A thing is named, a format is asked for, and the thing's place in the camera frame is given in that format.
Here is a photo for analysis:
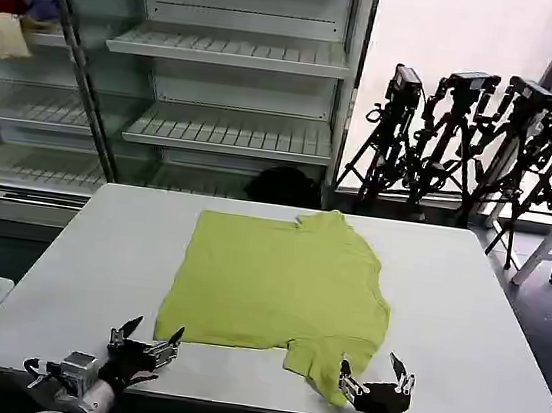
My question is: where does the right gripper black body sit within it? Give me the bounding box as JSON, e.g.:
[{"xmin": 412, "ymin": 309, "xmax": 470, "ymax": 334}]
[{"xmin": 349, "ymin": 375, "xmax": 415, "ymax": 413}]

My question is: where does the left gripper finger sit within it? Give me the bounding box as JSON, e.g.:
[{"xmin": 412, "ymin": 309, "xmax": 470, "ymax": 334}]
[
  {"xmin": 106, "ymin": 311, "xmax": 146, "ymax": 353},
  {"xmin": 141, "ymin": 322, "xmax": 187, "ymax": 372}
]

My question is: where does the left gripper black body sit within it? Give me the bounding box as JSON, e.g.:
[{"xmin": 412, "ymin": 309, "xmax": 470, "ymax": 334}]
[{"xmin": 95, "ymin": 337, "xmax": 164, "ymax": 397}]

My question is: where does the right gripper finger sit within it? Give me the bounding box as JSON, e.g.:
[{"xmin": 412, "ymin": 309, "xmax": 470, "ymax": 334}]
[
  {"xmin": 384, "ymin": 352, "xmax": 421, "ymax": 398},
  {"xmin": 333, "ymin": 357, "xmax": 375, "ymax": 411}
]

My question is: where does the yellow-green t-shirt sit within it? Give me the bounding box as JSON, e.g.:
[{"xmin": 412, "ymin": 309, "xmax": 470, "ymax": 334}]
[{"xmin": 146, "ymin": 190, "xmax": 403, "ymax": 413}]

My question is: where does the black bag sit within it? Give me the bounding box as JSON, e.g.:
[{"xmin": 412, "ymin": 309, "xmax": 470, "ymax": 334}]
[{"xmin": 241, "ymin": 161, "xmax": 325, "ymax": 211}]

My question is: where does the grey shelf rack with cloths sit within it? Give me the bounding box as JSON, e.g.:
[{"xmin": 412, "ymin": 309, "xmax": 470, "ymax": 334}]
[{"xmin": 0, "ymin": 0, "xmax": 136, "ymax": 250}]

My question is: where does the empty grey slatted shelf unit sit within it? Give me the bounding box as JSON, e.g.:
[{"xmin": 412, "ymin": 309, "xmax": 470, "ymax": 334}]
[{"xmin": 88, "ymin": 0, "xmax": 379, "ymax": 215}]

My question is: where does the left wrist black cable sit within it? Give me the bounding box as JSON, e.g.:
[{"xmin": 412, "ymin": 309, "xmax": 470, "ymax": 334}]
[{"xmin": 20, "ymin": 355, "xmax": 65, "ymax": 393}]

